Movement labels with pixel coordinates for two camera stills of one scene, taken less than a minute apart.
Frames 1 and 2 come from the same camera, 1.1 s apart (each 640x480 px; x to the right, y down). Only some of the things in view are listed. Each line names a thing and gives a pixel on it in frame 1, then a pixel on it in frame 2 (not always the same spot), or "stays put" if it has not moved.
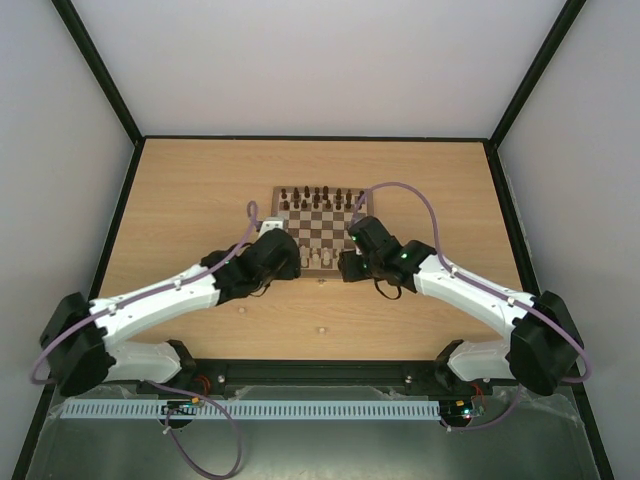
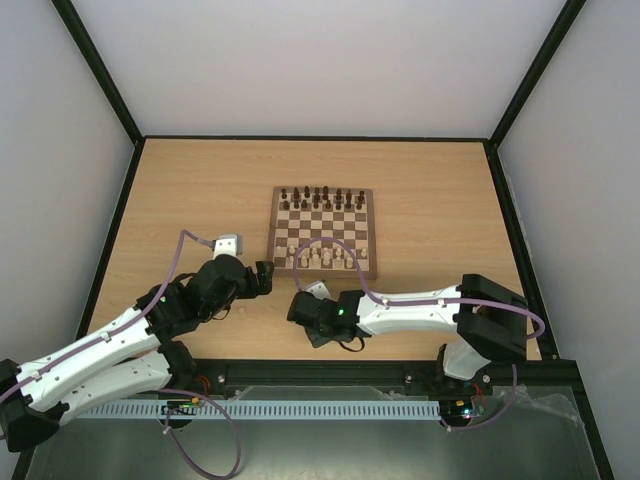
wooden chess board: (318, 219) stays put
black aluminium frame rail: (317, 371) stays put
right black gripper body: (351, 265) to (300, 310)
